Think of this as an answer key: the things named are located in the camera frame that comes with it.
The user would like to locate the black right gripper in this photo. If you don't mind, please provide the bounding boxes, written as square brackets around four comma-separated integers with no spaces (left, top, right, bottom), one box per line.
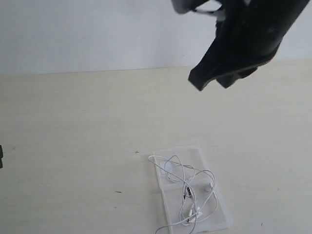
[188,0,309,91]

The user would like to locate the white wired earphones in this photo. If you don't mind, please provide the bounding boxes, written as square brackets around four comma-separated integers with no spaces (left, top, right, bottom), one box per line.
[147,154,219,234]

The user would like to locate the clear plastic storage case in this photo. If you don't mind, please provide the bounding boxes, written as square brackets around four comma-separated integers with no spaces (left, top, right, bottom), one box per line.
[148,146,233,234]

